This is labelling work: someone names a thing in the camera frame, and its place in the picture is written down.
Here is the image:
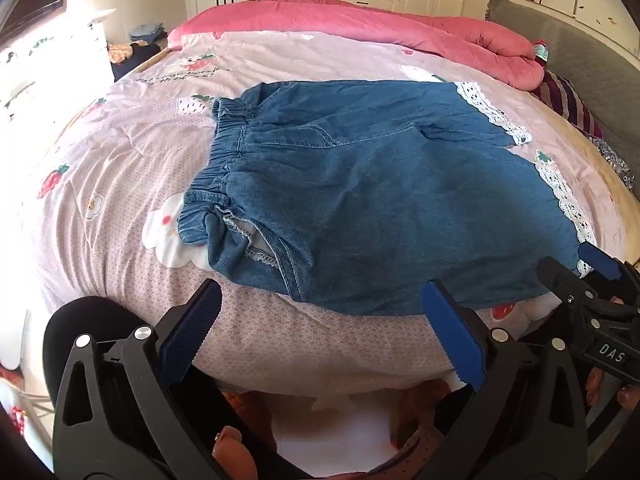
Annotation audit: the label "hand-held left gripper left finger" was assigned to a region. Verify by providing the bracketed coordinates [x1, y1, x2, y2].
[50, 279, 241, 480]

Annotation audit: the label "rose pink comforter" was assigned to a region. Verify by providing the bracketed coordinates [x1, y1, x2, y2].
[167, 0, 546, 92]

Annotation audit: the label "pink strawberry print quilt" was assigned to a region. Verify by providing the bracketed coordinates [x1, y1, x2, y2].
[20, 30, 636, 396]

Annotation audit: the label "dark floral cloth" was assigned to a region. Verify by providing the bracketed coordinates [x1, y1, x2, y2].
[589, 135, 637, 192]

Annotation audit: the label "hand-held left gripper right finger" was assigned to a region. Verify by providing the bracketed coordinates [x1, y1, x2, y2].
[421, 277, 601, 480]

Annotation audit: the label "person's right hand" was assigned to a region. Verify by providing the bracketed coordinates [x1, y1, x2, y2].
[584, 367, 640, 423]

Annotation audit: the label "striped pillow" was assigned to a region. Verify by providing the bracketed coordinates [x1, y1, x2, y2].
[532, 70, 603, 136]

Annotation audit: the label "white cabinet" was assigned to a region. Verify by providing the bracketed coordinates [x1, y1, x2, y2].
[0, 15, 115, 128]

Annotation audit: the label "blue denim lace-trimmed pants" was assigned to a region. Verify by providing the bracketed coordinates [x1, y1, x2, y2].
[180, 79, 596, 317]

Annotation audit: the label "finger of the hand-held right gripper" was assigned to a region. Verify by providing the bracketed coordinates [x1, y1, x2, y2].
[579, 242, 640, 308]
[536, 256, 593, 307]

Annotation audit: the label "pile of folded clothes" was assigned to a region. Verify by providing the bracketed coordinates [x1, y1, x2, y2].
[129, 22, 168, 45]

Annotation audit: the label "grey padded headboard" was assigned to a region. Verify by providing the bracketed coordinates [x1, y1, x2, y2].
[485, 0, 640, 171]

